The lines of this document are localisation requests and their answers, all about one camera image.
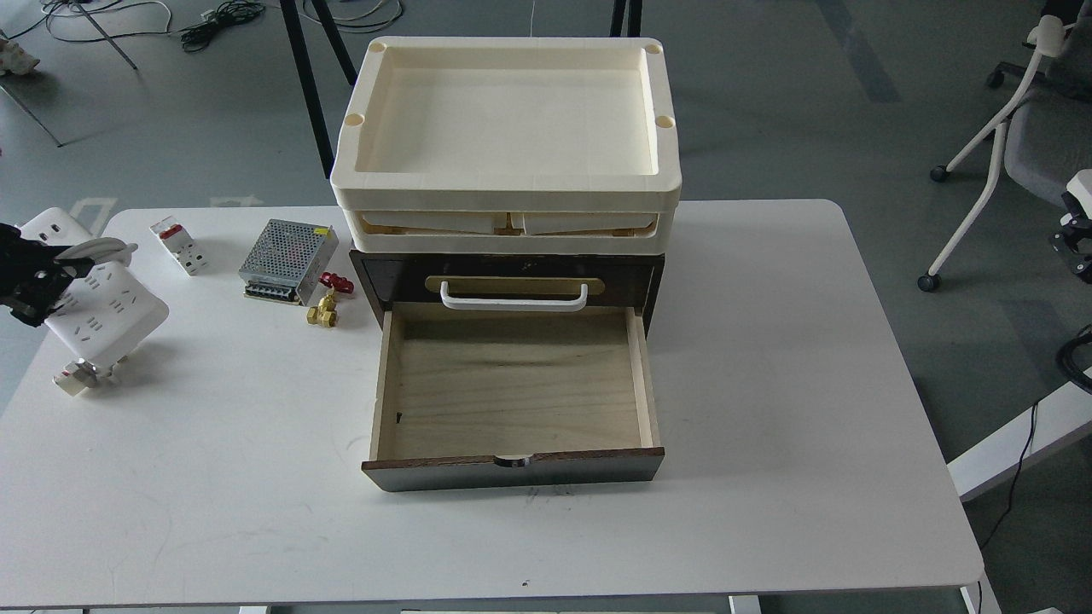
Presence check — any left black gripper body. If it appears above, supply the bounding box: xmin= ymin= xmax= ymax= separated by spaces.
xmin=1 ymin=224 xmax=94 ymax=327

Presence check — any open wooden drawer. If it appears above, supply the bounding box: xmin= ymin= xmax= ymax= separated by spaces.
xmin=363 ymin=303 xmax=665 ymax=492

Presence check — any black corrugated hose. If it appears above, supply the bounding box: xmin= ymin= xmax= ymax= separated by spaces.
xmin=1055 ymin=326 xmax=1092 ymax=395

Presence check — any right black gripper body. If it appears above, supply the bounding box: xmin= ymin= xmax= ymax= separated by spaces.
xmin=1049 ymin=191 xmax=1091 ymax=284

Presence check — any black cable bundle on floor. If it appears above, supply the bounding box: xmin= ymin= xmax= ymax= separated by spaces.
xmin=179 ymin=0 xmax=270 ymax=54

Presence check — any white office chair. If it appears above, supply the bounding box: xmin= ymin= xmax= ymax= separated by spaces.
xmin=917 ymin=1 xmax=1091 ymax=292

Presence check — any white drawer handle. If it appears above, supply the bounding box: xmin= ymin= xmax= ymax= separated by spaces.
xmin=439 ymin=281 xmax=590 ymax=312

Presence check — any cream plastic tray stack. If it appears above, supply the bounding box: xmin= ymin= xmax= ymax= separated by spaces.
xmin=330 ymin=38 xmax=683 ymax=255

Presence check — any white power strip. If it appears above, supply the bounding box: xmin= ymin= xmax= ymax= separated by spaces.
xmin=44 ymin=262 xmax=169 ymax=366

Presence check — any white circuit breaker red switch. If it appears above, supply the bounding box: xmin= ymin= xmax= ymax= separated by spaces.
xmin=149 ymin=217 xmax=207 ymax=275

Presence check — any metal mesh power supply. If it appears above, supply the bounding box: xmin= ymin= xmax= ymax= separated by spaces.
xmin=239 ymin=220 xmax=339 ymax=304

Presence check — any brass valve red handle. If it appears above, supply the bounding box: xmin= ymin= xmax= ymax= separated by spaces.
xmin=305 ymin=271 xmax=355 ymax=329

